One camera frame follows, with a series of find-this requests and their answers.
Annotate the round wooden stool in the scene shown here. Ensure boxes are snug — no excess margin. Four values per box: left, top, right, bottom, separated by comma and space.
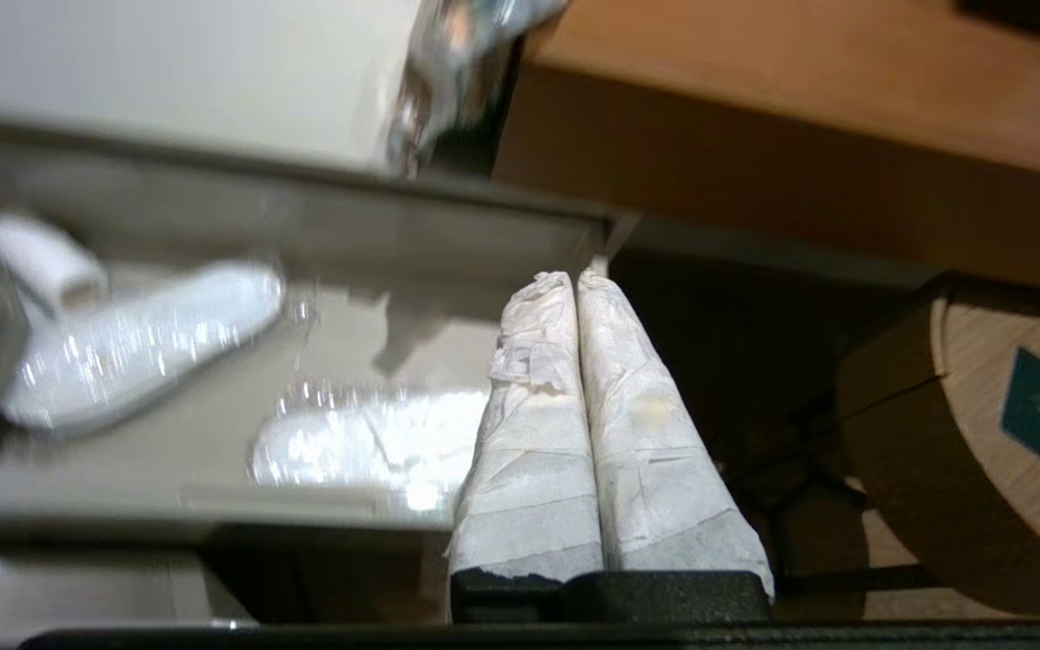
834, 276, 1040, 618

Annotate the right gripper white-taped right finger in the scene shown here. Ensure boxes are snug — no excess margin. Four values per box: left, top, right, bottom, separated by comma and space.
576, 269, 775, 598

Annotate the brown wooden side cabinet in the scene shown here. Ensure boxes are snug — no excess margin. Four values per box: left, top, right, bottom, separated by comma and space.
491, 0, 1040, 301

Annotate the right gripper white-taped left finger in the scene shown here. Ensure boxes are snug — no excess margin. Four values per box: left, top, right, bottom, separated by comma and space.
448, 271, 604, 581

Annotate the white paper roll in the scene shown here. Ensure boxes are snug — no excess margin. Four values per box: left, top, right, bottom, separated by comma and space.
0, 210, 111, 319

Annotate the beige cabinet drawer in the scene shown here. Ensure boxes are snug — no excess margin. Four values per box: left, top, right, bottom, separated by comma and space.
0, 117, 640, 543

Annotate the brown and green snack bag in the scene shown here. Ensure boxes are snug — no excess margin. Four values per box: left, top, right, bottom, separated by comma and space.
383, 0, 568, 179

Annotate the bagged white slippers, brown sticker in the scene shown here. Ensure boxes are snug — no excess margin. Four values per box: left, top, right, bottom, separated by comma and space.
247, 383, 490, 514

